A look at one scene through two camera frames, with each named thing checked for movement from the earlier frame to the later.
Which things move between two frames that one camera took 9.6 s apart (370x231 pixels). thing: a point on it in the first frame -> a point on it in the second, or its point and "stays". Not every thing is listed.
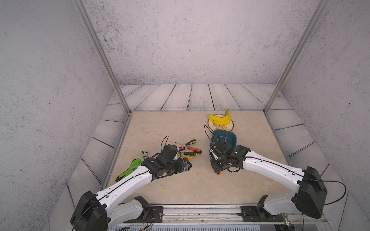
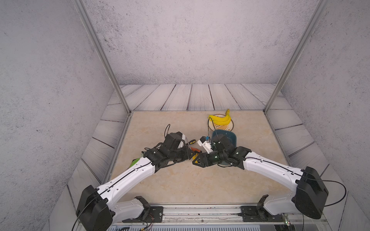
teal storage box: x=228 y=136 stays
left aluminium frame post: x=99 y=47 stays
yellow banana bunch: x=220 y=121 stays
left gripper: x=179 y=160 -> x=187 y=156
